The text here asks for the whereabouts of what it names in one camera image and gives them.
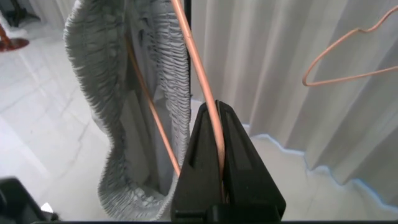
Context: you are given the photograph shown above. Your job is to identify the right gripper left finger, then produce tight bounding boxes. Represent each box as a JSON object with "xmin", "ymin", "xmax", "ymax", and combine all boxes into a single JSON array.
[{"xmin": 170, "ymin": 102, "xmax": 224, "ymax": 222}]

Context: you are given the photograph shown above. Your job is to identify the pink clothes hanger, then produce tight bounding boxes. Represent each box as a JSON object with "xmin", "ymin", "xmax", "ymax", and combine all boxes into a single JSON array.
[
  {"xmin": 302, "ymin": 5, "xmax": 398, "ymax": 87},
  {"xmin": 124, "ymin": 0, "xmax": 226, "ymax": 200}
]

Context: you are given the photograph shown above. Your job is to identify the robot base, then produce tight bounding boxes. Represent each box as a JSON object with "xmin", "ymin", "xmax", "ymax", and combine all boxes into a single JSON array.
[{"xmin": 0, "ymin": 177, "xmax": 60, "ymax": 222}]

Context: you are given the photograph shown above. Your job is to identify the white curtain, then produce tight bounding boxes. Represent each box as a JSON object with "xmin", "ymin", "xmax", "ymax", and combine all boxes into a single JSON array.
[{"xmin": 29, "ymin": 0, "xmax": 398, "ymax": 208}]

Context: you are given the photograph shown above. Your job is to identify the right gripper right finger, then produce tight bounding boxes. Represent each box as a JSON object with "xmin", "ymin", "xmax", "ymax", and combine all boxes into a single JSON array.
[{"xmin": 217, "ymin": 100, "xmax": 287, "ymax": 222}]

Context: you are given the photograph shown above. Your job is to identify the pale grey shorts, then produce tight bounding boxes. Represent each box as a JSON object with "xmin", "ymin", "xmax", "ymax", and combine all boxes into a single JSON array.
[{"xmin": 63, "ymin": 0, "xmax": 192, "ymax": 222}]

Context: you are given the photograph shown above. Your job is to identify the black clothes rack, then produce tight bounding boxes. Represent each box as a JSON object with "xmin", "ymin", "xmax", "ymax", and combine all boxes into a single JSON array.
[{"xmin": 183, "ymin": 0, "xmax": 192, "ymax": 100}]

